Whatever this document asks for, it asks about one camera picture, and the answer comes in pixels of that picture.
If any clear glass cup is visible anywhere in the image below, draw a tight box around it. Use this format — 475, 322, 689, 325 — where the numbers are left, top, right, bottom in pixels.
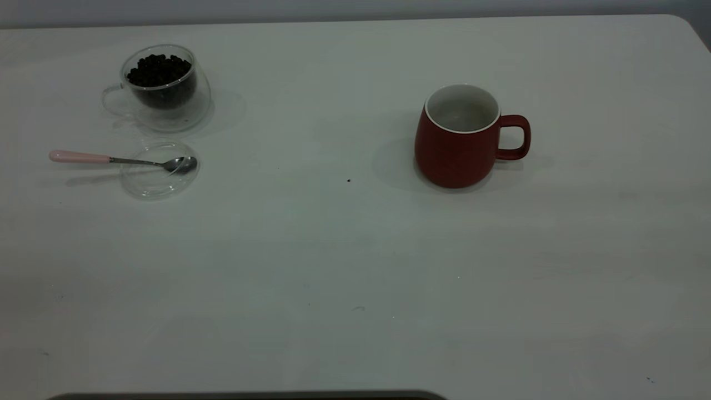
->
101, 44, 213, 133

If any dark coffee beans pile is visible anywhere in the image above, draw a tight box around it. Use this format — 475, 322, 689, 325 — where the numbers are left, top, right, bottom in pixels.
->
127, 54, 197, 109

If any red ceramic mug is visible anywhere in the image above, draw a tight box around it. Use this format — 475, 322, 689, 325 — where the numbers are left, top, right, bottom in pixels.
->
414, 83, 532, 189

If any clear glass lid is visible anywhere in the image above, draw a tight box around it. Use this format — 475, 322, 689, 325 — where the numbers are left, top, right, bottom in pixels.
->
120, 140, 199, 201

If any pink handled metal spoon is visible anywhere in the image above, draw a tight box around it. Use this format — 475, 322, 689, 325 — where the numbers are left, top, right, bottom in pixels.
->
49, 150, 198, 175

